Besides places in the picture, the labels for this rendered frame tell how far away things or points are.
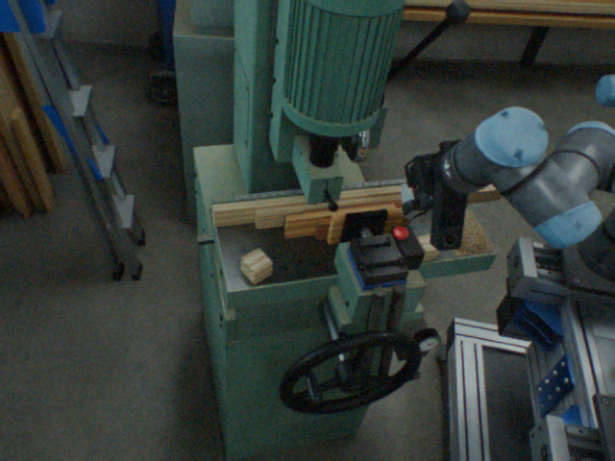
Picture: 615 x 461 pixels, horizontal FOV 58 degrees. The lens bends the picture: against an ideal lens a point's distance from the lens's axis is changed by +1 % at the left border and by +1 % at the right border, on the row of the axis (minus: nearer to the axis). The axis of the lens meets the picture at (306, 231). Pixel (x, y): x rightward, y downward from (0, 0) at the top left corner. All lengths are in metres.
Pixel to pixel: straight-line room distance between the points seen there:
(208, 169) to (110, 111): 1.66
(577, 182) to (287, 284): 0.58
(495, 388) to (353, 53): 1.32
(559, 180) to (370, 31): 0.34
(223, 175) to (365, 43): 0.70
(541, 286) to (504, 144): 0.82
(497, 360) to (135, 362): 1.24
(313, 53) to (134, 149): 2.02
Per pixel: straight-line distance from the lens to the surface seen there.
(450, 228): 0.89
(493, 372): 1.96
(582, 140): 0.87
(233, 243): 1.16
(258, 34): 1.13
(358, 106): 0.95
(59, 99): 1.73
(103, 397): 2.02
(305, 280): 1.11
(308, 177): 1.08
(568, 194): 0.76
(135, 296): 2.22
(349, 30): 0.86
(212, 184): 1.44
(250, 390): 1.46
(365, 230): 1.14
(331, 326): 1.15
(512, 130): 0.72
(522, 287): 1.49
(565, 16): 3.43
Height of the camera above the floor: 1.78
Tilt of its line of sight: 47 degrees down
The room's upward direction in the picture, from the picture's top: 9 degrees clockwise
